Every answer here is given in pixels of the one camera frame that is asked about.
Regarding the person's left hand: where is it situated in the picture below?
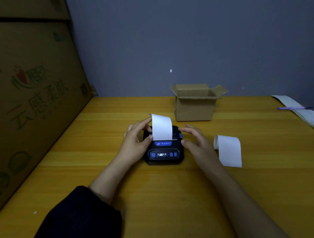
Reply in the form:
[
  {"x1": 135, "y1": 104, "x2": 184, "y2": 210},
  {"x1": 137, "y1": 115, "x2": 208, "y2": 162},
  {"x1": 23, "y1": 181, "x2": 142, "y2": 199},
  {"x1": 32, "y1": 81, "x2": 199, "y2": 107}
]
[{"x1": 117, "y1": 117, "x2": 154, "y2": 164}]

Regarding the person's right hand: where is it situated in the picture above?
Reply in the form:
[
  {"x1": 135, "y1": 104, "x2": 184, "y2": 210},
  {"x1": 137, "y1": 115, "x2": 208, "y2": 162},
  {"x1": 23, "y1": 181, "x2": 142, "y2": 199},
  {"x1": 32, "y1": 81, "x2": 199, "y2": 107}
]
[{"x1": 178, "y1": 124, "x2": 219, "y2": 170}]

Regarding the white printer paper strip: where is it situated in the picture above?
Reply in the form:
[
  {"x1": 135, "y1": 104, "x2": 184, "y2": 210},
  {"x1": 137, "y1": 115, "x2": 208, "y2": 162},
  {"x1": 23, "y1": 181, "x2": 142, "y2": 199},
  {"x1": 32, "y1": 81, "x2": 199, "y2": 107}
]
[{"x1": 150, "y1": 113, "x2": 173, "y2": 142}]

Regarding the black portable label printer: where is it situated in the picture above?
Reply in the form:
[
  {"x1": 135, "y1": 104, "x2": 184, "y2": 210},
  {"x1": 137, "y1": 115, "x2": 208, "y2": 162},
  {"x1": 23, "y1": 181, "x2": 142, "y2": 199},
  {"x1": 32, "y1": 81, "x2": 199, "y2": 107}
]
[{"x1": 143, "y1": 125, "x2": 184, "y2": 165}]

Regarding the person's right forearm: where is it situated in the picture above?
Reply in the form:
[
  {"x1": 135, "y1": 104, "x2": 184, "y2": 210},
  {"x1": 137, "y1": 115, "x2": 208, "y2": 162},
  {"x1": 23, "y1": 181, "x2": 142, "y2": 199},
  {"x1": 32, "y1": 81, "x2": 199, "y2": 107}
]
[{"x1": 197, "y1": 159, "x2": 290, "y2": 238}]

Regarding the person's left forearm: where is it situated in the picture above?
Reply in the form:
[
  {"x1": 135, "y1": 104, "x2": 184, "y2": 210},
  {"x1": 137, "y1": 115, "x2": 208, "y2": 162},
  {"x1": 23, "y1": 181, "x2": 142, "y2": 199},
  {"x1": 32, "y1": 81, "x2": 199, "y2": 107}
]
[{"x1": 34, "y1": 153, "x2": 138, "y2": 238}]

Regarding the small open cardboard box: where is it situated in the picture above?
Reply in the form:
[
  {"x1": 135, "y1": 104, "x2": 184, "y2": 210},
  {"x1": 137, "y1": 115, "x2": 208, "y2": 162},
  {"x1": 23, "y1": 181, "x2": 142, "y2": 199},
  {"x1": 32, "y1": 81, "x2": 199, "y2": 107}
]
[{"x1": 170, "y1": 84, "x2": 229, "y2": 122}]

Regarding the loose white paper roll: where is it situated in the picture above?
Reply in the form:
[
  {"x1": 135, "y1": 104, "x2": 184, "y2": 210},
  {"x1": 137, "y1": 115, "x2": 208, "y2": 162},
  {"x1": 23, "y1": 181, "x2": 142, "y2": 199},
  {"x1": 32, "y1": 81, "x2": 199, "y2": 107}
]
[{"x1": 213, "y1": 135, "x2": 243, "y2": 169}]

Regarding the long white paper sheet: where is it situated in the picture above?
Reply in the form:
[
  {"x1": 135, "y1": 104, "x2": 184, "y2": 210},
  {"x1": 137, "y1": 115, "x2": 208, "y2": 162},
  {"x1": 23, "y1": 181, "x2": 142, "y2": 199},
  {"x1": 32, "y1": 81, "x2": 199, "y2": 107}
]
[{"x1": 271, "y1": 95, "x2": 314, "y2": 128}]

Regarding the large printed cardboard box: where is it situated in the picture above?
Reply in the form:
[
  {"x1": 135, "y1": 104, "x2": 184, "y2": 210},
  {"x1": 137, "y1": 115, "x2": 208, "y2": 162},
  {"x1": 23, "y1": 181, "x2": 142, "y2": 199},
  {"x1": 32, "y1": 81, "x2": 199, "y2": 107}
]
[{"x1": 0, "y1": 19, "x2": 98, "y2": 212}]

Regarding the plain brown cardboard box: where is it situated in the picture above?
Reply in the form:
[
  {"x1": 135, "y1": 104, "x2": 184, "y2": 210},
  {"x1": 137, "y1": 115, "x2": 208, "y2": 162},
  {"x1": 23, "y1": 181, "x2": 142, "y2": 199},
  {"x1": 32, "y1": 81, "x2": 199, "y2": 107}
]
[{"x1": 0, "y1": 0, "x2": 72, "y2": 21}]

